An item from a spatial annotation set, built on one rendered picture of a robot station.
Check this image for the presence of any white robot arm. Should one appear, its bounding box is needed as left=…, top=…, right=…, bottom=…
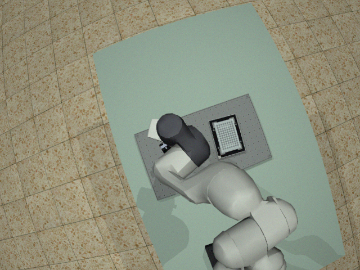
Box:
left=147, top=113, right=298, bottom=270

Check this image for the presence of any black rectangular frame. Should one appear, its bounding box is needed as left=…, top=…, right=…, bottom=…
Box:
left=208, top=114, right=246, bottom=159

